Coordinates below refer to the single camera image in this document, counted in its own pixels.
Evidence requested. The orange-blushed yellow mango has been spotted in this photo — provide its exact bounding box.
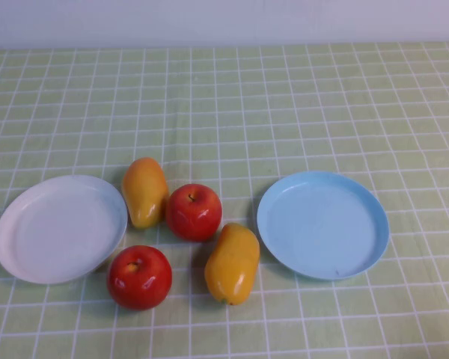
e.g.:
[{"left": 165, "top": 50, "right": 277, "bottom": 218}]
[{"left": 120, "top": 156, "right": 170, "bottom": 230}]

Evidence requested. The plain yellow mango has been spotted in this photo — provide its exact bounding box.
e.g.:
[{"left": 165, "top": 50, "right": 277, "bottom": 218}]
[{"left": 204, "top": 222, "right": 261, "bottom": 306}]

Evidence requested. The white round plate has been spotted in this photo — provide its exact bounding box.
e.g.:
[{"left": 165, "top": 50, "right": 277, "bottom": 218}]
[{"left": 0, "top": 174, "right": 129, "bottom": 285}]

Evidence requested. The red apple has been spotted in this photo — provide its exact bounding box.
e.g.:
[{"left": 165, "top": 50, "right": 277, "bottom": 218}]
[
  {"left": 106, "top": 245, "right": 173, "bottom": 311},
  {"left": 165, "top": 183, "right": 224, "bottom": 242}
]

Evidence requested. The light blue round plate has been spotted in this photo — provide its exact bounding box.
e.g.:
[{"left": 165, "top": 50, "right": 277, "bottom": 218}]
[{"left": 256, "top": 171, "right": 391, "bottom": 280}]

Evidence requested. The green checked tablecloth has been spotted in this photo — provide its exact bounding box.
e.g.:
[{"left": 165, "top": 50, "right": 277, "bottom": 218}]
[{"left": 0, "top": 40, "right": 449, "bottom": 359}]

